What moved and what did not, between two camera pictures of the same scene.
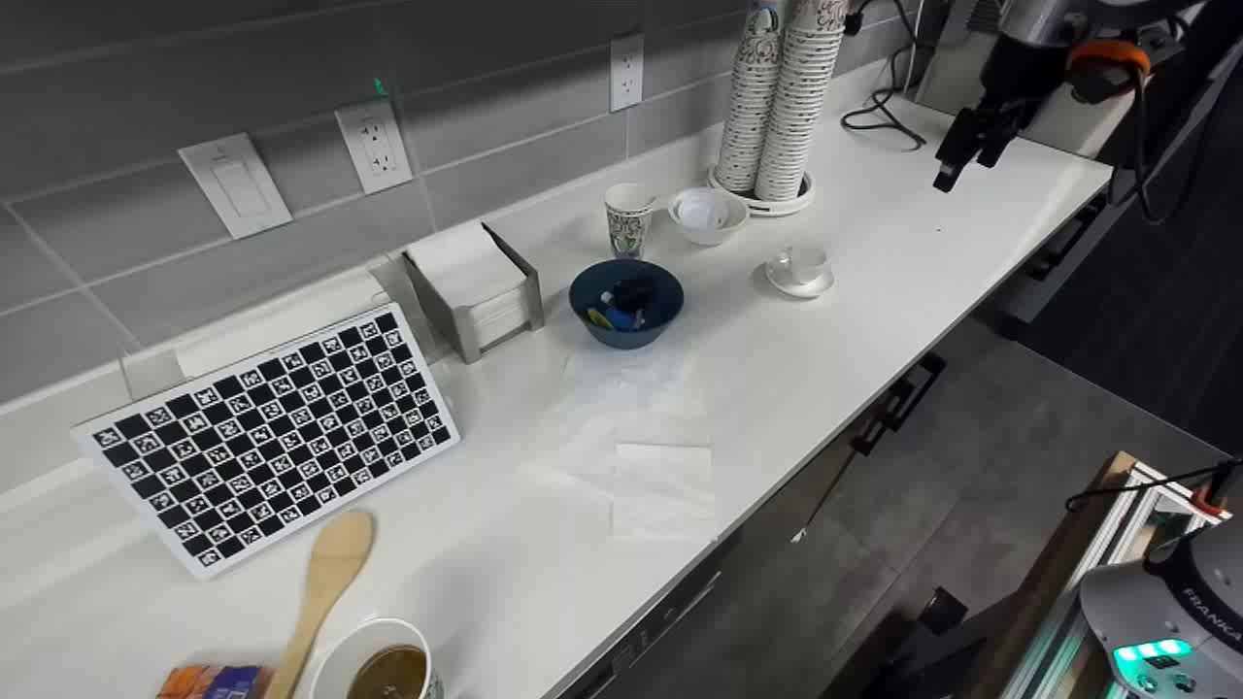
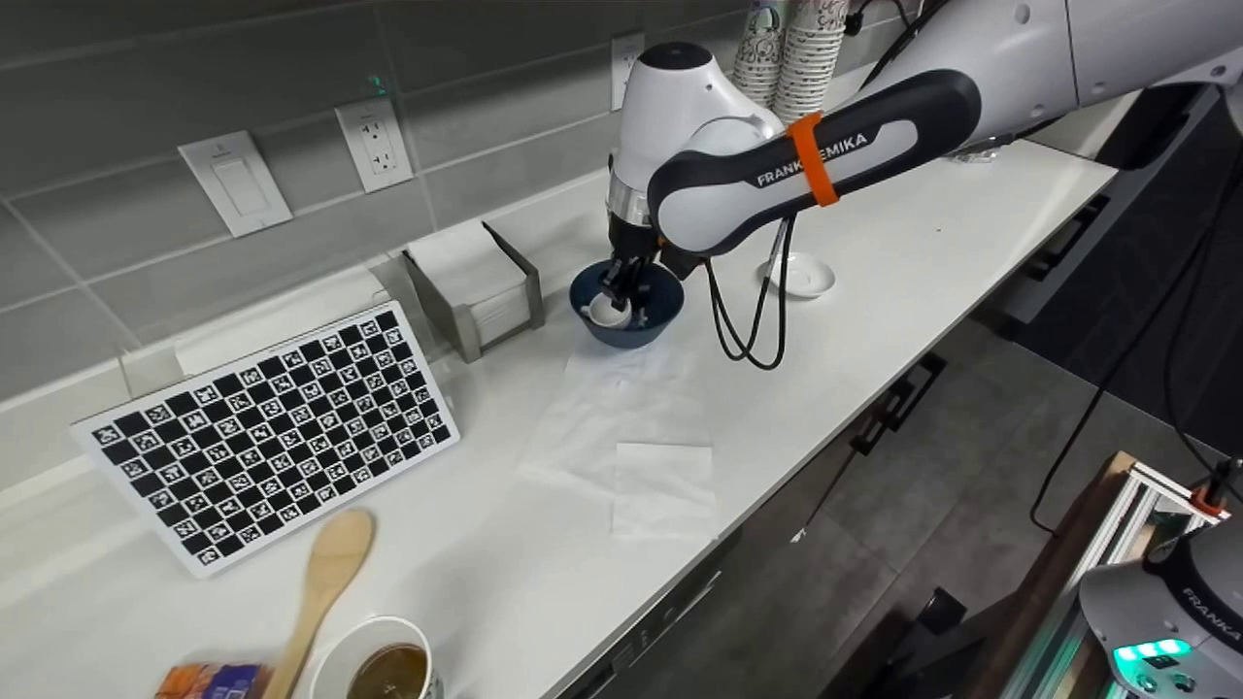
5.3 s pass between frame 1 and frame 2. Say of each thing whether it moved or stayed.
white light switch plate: stayed
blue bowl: stayed
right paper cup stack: stayed
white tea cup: moved
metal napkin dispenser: stayed
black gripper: moved
